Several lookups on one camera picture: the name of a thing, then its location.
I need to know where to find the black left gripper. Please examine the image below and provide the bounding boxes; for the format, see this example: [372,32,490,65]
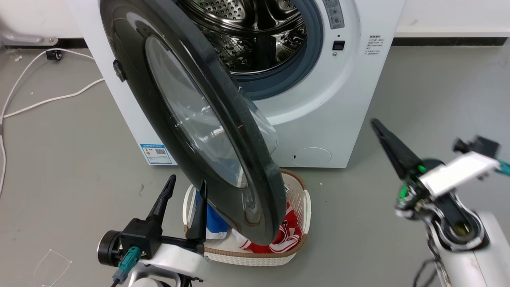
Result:
[98,175,208,267]

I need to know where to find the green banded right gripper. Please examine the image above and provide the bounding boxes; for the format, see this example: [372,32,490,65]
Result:
[370,118,445,220]

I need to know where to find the dark round washing machine door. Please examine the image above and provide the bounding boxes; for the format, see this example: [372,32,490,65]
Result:
[99,0,288,247]

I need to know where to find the white washing machine body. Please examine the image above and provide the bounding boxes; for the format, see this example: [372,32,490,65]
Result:
[66,0,407,169]

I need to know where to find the grey rubber door gasket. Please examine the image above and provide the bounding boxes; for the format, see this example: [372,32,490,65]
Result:
[234,0,324,100]

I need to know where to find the black door latch hook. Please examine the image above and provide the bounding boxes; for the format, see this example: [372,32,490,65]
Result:
[113,59,128,83]

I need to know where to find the blue garment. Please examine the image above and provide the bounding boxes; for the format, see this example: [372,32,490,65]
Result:
[194,189,230,240]

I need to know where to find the blue energy label sticker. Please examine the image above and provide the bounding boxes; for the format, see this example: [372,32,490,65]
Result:
[140,143,173,165]

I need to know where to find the round drain filter cover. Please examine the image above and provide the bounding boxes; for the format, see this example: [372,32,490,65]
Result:
[291,147,332,165]

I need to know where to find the red and white garment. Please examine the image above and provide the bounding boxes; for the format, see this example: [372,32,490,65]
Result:
[238,201,303,254]

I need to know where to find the white woven laundry basket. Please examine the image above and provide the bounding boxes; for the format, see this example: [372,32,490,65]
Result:
[182,168,312,267]

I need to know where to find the grey instruction sticker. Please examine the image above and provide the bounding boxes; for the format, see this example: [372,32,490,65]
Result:
[322,0,345,30]

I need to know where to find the perforated steel washer drum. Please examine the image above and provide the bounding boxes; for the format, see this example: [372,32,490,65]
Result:
[177,0,308,75]

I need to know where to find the grey white pipe fixture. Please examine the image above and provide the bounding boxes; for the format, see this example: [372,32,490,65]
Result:
[0,22,59,49]

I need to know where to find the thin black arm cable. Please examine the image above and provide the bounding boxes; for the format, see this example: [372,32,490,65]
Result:
[412,258,439,287]

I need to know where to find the thin clear string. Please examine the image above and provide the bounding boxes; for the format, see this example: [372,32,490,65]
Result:
[33,249,73,287]

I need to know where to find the white power cable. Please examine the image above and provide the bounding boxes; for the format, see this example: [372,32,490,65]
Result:
[0,48,105,197]

